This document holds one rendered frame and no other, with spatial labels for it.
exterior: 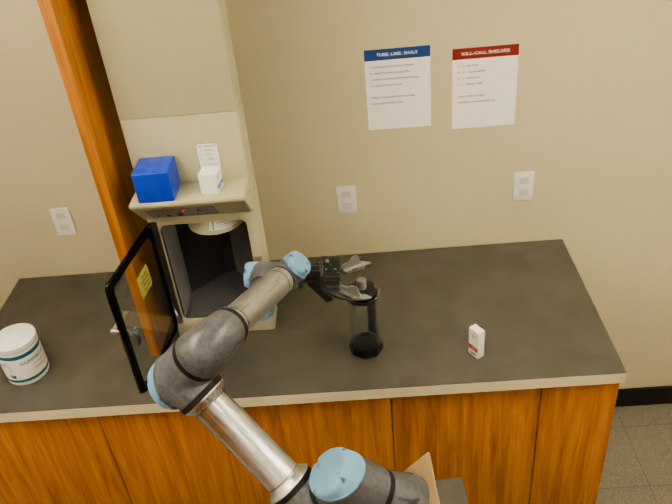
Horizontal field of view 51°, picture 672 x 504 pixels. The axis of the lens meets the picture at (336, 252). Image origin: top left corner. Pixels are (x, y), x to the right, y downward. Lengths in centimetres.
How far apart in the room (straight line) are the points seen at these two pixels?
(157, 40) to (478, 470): 164
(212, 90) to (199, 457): 117
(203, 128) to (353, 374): 84
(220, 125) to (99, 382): 90
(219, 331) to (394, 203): 120
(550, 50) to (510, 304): 82
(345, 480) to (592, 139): 154
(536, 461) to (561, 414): 22
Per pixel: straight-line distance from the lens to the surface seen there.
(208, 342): 154
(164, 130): 201
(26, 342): 237
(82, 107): 194
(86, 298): 273
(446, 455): 241
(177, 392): 161
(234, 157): 202
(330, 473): 157
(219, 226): 217
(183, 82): 195
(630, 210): 281
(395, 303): 241
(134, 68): 196
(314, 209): 258
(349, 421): 226
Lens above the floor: 245
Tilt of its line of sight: 34 degrees down
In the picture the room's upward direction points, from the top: 6 degrees counter-clockwise
